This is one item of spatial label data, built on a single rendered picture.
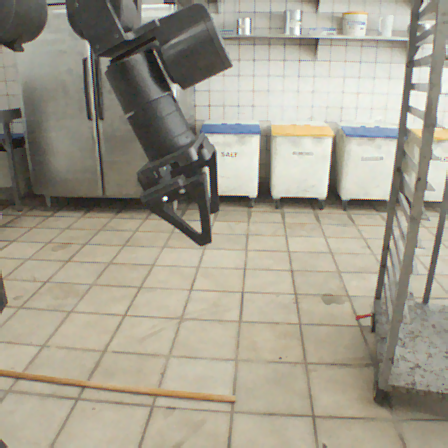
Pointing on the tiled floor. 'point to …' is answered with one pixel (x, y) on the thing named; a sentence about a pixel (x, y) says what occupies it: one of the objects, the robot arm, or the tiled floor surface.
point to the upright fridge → (82, 113)
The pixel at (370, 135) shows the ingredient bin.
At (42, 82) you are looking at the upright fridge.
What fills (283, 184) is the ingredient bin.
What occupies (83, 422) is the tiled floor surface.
